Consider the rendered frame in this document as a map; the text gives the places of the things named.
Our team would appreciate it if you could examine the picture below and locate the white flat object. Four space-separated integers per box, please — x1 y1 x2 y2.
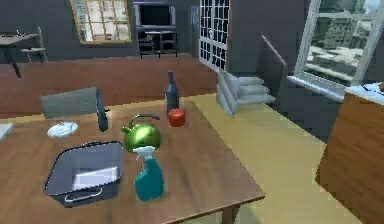
0 122 15 141

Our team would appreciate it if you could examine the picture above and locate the dark side table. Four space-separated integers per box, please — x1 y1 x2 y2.
0 32 40 79

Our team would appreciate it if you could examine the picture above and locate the grey square pan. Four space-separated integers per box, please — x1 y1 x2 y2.
43 141 126 208

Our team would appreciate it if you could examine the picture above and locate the grey staircase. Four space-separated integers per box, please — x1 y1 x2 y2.
216 69 277 118

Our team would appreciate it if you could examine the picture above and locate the green kettle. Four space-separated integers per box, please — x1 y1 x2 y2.
120 113 163 154

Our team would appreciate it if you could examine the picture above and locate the teal spray bottle dispenser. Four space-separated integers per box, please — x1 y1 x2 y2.
132 145 166 203

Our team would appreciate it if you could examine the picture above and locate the white paned door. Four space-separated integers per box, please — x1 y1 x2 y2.
198 0 231 73

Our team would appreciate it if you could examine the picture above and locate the black television set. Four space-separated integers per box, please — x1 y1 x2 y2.
133 1 177 30

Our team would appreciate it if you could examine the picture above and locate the brown wooden dining table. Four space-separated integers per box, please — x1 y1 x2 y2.
0 100 266 224

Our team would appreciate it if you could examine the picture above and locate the grey dining chair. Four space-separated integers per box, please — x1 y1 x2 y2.
40 86 111 133

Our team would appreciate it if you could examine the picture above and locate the brown wooden counter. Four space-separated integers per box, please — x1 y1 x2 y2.
315 82 384 224

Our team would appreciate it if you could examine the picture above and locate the dark television stand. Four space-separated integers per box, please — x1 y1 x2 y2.
135 27 179 60

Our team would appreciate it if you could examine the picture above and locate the grey wooden chair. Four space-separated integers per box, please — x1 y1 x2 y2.
20 25 49 65

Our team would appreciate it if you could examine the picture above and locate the red tomato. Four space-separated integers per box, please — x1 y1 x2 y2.
167 108 186 128

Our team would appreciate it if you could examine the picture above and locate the white framed large window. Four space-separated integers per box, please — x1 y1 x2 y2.
287 0 384 103

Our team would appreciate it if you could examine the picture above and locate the white plate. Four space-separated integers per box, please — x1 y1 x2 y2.
46 121 79 138

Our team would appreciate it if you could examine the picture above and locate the dark glass bottle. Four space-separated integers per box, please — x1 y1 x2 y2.
164 69 180 116

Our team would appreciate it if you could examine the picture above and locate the wood framed window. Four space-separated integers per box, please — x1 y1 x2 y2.
69 0 132 45

